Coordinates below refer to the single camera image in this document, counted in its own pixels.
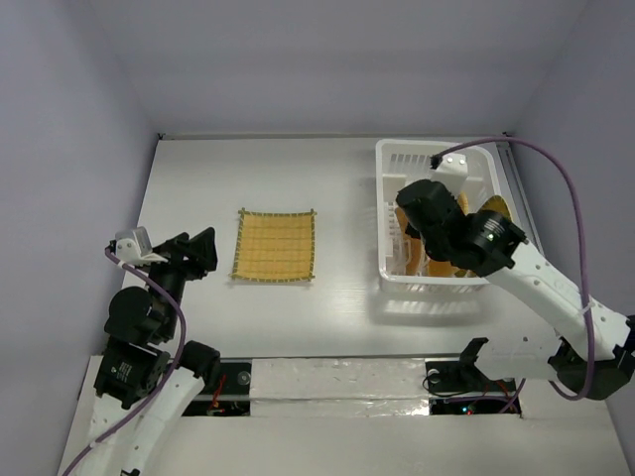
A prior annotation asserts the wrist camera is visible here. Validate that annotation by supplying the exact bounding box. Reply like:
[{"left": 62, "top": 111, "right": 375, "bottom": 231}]
[
  {"left": 430, "top": 154, "right": 468, "bottom": 195},
  {"left": 108, "top": 226, "right": 168, "bottom": 267}
]

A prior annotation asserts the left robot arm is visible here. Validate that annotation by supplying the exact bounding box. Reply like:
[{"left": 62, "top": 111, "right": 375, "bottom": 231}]
[{"left": 63, "top": 227, "right": 220, "bottom": 475}]

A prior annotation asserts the middle orange woven plate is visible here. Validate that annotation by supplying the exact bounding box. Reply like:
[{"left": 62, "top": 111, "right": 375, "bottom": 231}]
[{"left": 427, "top": 191, "right": 469, "bottom": 278}]

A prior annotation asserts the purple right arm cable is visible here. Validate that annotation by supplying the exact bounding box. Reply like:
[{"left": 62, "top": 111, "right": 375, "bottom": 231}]
[{"left": 430, "top": 138, "right": 596, "bottom": 401}]

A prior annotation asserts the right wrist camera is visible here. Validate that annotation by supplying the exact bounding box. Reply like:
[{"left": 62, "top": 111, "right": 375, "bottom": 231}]
[{"left": 430, "top": 154, "right": 468, "bottom": 195}]

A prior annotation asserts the white plastic dish rack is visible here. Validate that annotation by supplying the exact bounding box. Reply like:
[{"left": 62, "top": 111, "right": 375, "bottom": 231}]
[{"left": 375, "top": 139, "right": 501, "bottom": 294}]

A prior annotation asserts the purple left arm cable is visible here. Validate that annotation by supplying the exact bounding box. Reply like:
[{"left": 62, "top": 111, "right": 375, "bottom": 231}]
[{"left": 62, "top": 247, "right": 190, "bottom": 475}]

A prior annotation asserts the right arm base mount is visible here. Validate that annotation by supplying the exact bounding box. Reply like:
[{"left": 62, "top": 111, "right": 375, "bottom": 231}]
[{"left": 422, "top": 337, "right": 517, "bottom": 398}]

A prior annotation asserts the square woven bamboo plate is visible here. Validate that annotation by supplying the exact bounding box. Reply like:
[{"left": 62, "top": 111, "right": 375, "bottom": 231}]
[{"left": 230, "top": 208, "right": 317, "bottom": 284}]

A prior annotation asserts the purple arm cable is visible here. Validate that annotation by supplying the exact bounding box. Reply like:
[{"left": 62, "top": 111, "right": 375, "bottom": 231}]
[
  {"left": 62, "top": 247, "right": 190, "bottom": 475},
  {"left": 430, "top": 138, "right": 596, "bottom": 401}
]

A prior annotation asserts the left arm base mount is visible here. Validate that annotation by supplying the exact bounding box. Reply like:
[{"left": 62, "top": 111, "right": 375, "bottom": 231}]
[{"left": 183, "top": 359, "right": 252, "bottom": 417}]

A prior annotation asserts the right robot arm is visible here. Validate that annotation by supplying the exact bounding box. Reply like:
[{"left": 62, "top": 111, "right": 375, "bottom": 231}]
[{"left": 396, "top": 179, "right": 634, "bottom": 401}]

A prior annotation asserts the silver foil covered panel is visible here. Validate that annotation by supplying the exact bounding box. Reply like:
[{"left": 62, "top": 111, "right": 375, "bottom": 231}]
[{"left": 249, "top": 358, "right": 430, "bottom": 417}]

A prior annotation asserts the round orange woven plate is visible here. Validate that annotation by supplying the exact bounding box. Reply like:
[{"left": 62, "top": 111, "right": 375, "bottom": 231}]
[{"left": 395, "top": 207, "right": 428, "bottom": 276}]

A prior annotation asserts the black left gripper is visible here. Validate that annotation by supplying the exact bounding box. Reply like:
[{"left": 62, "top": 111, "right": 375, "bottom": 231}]
[{"left": 146, "top": 224, "right": 217, "bottom": 336}]

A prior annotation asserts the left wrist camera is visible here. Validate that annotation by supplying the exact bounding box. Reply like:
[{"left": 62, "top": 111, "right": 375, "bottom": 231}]
[{"left": 108, "top": 226, "right": 168, "bottom": 267}]

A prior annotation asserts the yellow woven fan plate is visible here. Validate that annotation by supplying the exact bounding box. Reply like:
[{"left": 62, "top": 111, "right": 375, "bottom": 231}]
[{"left": 465, "top": 194, "right": 510, "bottom": 279}]

